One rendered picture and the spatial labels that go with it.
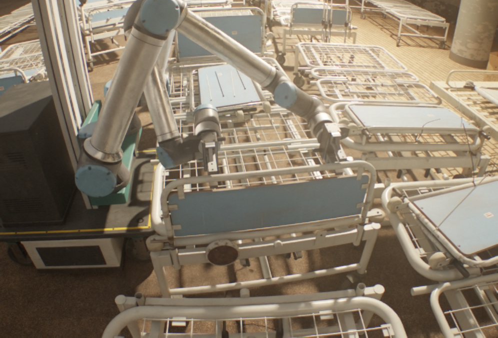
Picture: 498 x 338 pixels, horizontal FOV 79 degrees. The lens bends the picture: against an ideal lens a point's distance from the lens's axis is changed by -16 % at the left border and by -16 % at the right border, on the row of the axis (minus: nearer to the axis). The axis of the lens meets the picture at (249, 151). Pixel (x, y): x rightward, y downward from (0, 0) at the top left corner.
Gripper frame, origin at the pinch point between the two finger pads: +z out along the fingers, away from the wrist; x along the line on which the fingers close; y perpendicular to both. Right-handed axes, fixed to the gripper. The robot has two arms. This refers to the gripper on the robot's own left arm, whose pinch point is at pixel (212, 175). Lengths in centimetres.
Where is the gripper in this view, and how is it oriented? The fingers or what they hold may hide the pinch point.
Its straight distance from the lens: 111.4
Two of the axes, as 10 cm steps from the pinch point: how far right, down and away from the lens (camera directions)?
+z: 1.6, 6.7, -7.2
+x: -0.3, 7.3, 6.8
